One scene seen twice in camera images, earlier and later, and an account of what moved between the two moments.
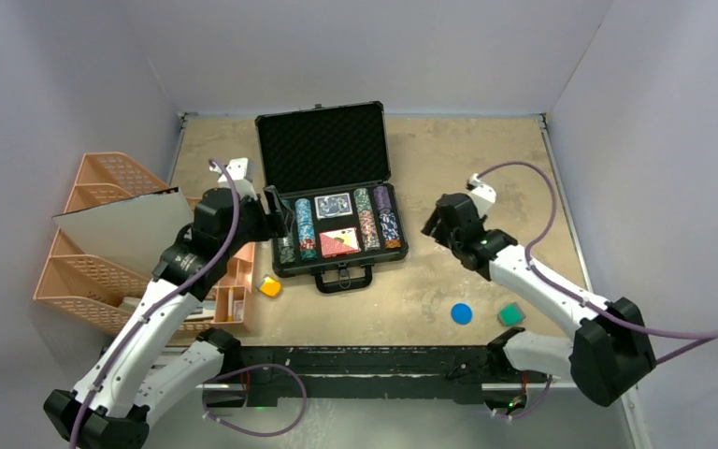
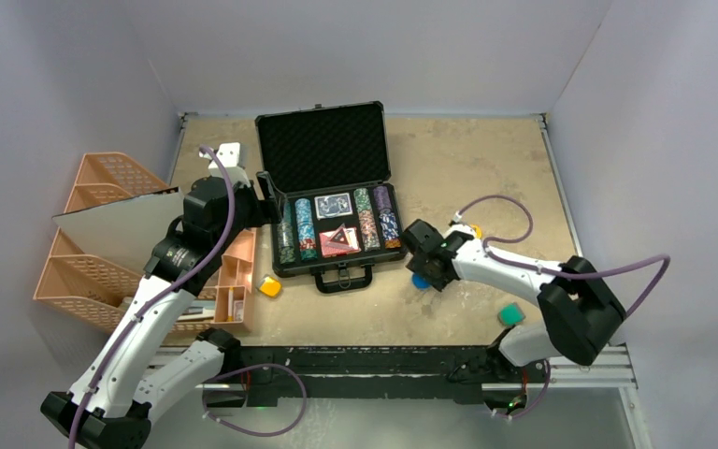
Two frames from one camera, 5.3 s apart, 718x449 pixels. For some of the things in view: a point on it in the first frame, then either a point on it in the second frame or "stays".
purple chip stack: [382, 197] stays
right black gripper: [432, 224] → [418, 266]
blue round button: [461, 313] → [420, 282]
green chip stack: [362, 198] stays
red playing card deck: [339, 242] stays
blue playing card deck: [333, 206] stays
